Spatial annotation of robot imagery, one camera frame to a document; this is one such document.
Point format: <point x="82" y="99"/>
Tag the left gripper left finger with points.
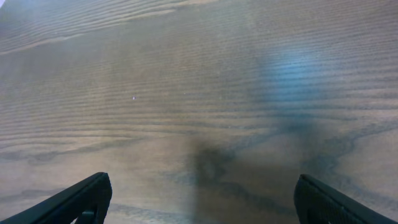
<point x="85" y="202"/>

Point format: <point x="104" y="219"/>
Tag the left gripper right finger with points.
<point x="318" y="203"/>

